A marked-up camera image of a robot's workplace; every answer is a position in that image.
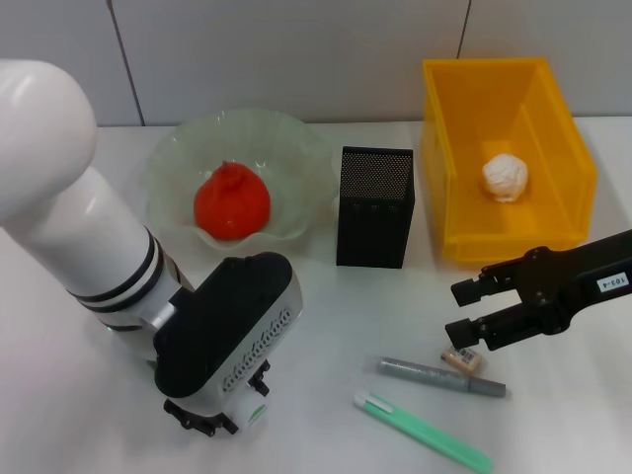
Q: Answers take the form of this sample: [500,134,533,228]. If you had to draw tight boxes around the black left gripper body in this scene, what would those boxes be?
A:
[163,398,218,434]

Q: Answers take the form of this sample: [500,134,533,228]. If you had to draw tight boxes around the silver grey marker pen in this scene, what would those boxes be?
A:
[376,355,508,399]

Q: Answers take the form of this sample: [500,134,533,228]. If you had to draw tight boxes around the beige eraser with barcode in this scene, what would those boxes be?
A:
[438,343,488,369]

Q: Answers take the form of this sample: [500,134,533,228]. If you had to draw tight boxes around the pale green glass fruit plate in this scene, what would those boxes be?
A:
[142,109,334,256]

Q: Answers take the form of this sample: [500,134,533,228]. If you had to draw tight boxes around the clear green-label water bottle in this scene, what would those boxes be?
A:
[231,391,271,430]

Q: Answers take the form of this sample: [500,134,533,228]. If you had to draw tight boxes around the mint green pen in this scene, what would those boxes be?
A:
[352,389,496,474]

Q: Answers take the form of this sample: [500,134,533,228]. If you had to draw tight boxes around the orange fruit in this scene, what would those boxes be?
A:
[193,159,273,242]

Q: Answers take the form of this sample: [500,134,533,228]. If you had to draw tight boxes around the yellow plastic bin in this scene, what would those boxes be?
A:
[420,56,599,264]

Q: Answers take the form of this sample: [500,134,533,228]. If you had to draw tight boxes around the left wrist camera housing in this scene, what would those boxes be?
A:
[153,251,304,414]

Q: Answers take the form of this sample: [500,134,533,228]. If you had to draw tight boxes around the black mesh pen holder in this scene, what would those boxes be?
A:
[336,145,418,270]

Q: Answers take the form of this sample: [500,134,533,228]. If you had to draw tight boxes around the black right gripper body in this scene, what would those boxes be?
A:
[517,228,632,338]

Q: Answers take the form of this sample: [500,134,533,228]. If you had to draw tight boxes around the white paper ball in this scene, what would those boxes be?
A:
[481,152,531,204]

